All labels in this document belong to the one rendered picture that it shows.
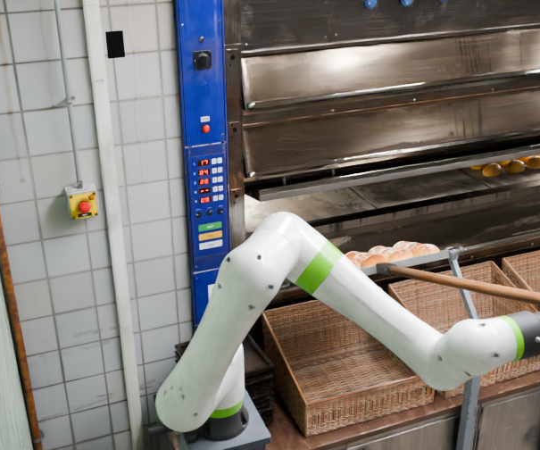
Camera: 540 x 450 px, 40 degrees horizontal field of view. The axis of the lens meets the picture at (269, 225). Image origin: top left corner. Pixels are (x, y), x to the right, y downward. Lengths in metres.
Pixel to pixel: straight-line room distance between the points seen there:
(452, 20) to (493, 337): 1.76
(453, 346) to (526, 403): 1.86
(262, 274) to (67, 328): 1.54
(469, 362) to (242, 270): 0.46
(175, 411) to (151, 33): 1.31
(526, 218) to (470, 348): 2.17
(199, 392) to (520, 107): 2.14
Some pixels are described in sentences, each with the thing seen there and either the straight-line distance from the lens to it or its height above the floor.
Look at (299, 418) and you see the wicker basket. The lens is 2.86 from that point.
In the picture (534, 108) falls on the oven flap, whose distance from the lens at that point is 3.38.
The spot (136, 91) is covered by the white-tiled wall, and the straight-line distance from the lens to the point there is 2.54.
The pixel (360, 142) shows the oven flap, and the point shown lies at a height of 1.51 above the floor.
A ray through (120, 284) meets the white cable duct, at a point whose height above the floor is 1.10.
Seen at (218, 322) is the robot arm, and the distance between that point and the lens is 1.49.
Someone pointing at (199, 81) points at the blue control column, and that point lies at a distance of 2.55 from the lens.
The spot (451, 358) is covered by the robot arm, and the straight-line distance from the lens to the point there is 1.49.
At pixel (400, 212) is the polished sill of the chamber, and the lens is 3.14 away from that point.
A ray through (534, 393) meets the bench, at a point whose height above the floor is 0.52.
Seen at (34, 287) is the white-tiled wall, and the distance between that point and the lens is 2.75.
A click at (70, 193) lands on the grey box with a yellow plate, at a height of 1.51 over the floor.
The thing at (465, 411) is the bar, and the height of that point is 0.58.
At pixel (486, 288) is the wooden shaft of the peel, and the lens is 2.03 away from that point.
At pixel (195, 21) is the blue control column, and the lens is 2.51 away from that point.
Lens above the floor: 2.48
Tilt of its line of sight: 26 degrees down
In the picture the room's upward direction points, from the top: straight up
